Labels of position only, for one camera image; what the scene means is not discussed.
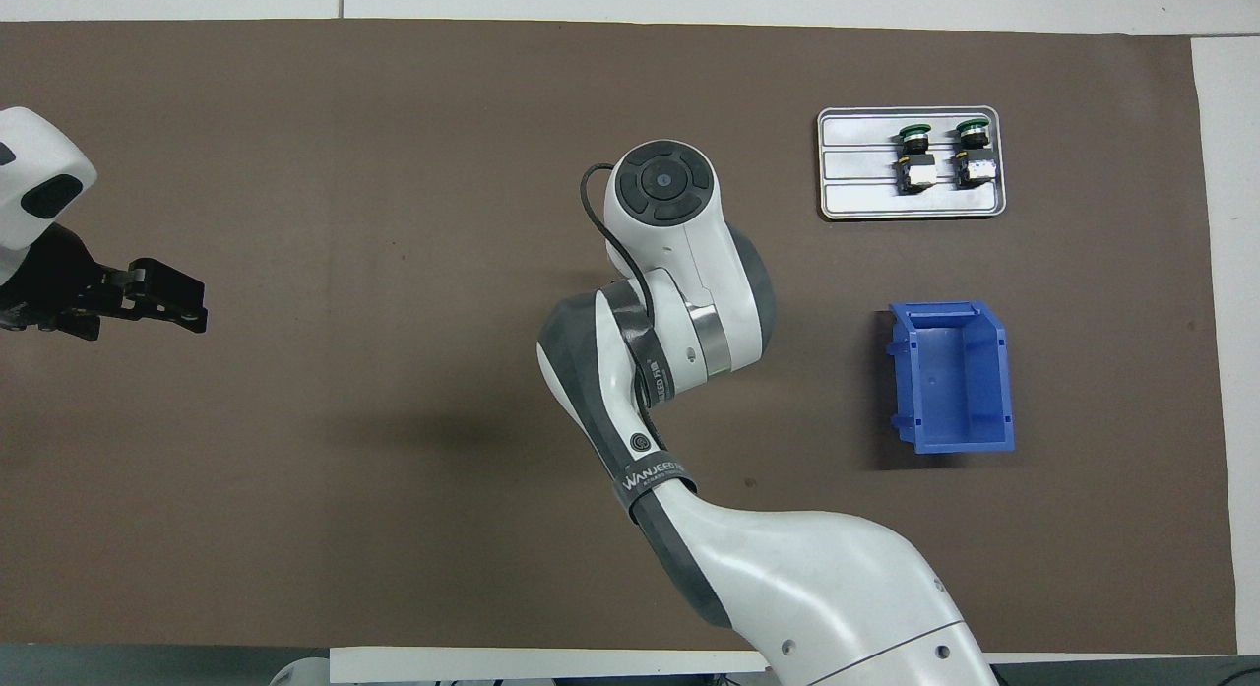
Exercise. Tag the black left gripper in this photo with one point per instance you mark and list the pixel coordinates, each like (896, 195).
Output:
(59, 282)

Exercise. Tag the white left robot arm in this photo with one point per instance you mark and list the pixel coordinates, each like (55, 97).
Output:
(39, 155)

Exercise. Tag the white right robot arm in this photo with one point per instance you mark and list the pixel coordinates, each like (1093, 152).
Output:
(817, 588)

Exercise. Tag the brown table mat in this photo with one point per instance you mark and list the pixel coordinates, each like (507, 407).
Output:
(394, 174)

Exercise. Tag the grey metal tray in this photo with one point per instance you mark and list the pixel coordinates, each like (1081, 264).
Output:
(856, 202)

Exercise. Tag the blue plastic storage bin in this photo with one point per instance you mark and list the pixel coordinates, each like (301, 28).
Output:
(950, 371)

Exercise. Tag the green push button switch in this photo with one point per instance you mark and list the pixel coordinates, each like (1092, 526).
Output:
(975, 169)
(918, 177)

